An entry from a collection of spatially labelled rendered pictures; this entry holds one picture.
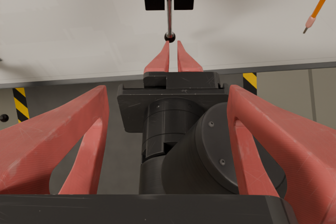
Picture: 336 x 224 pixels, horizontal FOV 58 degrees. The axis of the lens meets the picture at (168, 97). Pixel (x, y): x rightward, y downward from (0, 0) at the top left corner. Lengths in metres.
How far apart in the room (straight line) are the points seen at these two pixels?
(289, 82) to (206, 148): 1.31
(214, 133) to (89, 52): 0.34
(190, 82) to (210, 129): 0.11
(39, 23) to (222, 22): 0.25
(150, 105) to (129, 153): 1.26
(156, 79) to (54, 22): 0.21
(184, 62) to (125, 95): 0.07
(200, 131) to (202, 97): 0.11
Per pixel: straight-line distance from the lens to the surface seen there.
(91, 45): 0.47
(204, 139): 0.16
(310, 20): 0.29
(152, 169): 0.24
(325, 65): 0.56
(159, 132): 0.25
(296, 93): 1.48
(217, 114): 0.18
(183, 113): 0.26
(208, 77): 0.28
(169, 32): 0.35
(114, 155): 1.55
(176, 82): 0.27
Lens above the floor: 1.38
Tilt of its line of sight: 77 degrees down
